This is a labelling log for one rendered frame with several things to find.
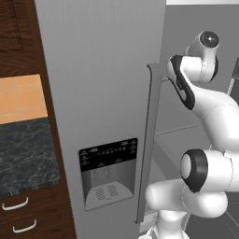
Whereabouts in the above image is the grey fridge door with dispenser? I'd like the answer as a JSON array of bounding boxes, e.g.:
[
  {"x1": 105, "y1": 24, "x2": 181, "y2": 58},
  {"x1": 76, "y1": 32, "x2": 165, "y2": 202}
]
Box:
[{"x1": 34, "y1": 0, "x2": 168, "y2": 239}]

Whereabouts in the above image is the plain grey fridge door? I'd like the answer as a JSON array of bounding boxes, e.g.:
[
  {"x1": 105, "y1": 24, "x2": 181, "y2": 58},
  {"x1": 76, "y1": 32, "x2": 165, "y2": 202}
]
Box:
[{"x1": 138, "y1": 4, "x2": 239, "y2": 239}]

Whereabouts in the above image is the dark wood side panel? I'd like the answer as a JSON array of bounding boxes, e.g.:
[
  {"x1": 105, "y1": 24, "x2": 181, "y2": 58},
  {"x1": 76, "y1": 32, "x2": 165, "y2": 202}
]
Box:
[{"x1": 32, "y1": 0, "x2": 77, "y2": 239}]

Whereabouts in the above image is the dark wood drawer front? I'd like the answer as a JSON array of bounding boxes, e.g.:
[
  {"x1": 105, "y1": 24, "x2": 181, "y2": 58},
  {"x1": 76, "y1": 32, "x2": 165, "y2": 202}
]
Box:
[
  {"x1": 0, "y1": 185, "x2": 70, "y2": 220},
  {"x1": 0, "y1": 210, "x2": 77, "y2": 239}
]

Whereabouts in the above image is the dark wood cupboard door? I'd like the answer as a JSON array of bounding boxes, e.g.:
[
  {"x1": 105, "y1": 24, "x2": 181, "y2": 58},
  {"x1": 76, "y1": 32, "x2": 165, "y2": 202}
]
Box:
[{"x1": 0, "y1": 0, "x2": 36, "y2": 52}]

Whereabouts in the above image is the grey fridge door handle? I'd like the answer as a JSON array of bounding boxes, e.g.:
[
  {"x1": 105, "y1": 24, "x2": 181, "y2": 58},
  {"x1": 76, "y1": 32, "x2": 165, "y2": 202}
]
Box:
[{"x1": 134, "y1": 63, "x2": 165, "y2": 225}]

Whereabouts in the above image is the white curved drawer handle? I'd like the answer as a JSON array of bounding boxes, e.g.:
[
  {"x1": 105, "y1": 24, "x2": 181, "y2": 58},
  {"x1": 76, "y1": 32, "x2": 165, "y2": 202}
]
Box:
[
  {"x1": 12, "y1": 218, "x2": 38, "y2": 234},
  {"x1": 1, "y1": 196, "x2": 30, "y2": 212}
]

